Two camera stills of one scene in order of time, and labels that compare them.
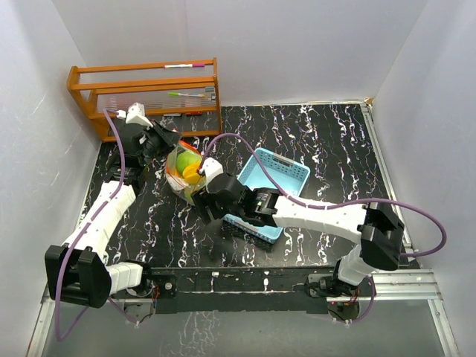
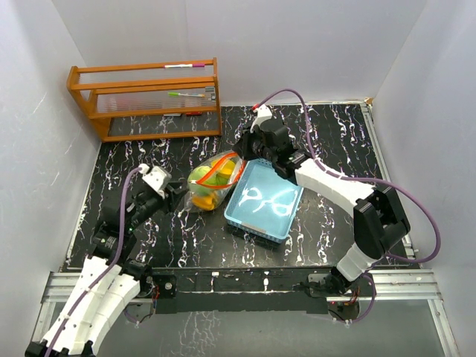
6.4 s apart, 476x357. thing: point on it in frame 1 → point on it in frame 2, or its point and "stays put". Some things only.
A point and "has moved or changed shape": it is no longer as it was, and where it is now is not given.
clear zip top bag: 182,170 has moved or changed shape
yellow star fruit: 190,174 → 227,168
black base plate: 274,289 stays put
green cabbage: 185,159 has moved or changed shape
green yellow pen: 173,94 stays put
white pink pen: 184,65 stays put
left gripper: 169,139 → 175,193
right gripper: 202,199 → 242,145
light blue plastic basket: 291,175 stays put
